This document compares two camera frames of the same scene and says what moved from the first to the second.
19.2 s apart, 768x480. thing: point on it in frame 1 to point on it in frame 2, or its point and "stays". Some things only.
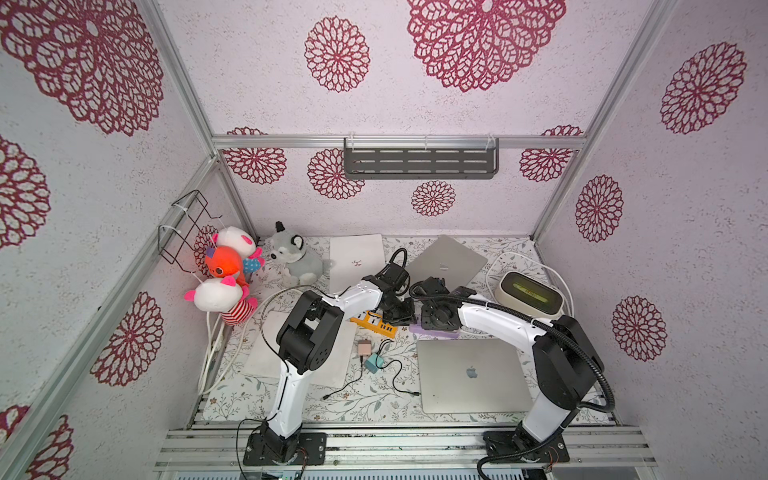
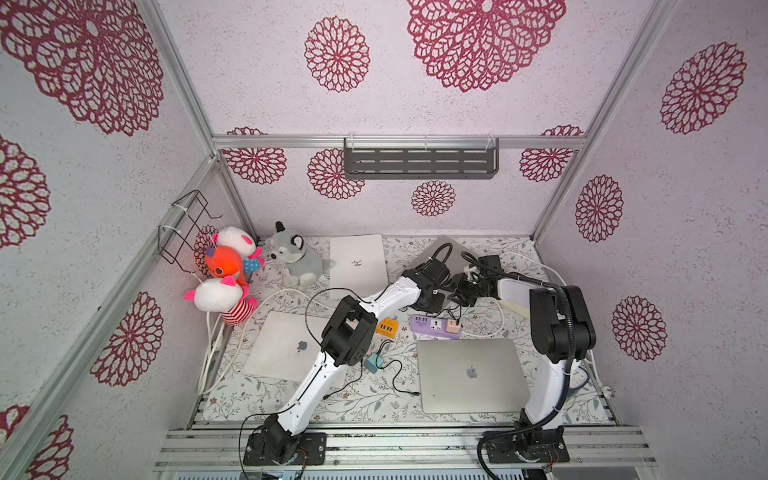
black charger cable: [394, 360] stays
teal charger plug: [373, 363] stays
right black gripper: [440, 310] to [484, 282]
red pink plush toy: [222, 295] stays
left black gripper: [409, 317] to [436, 308]
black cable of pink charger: [360, 376] stays
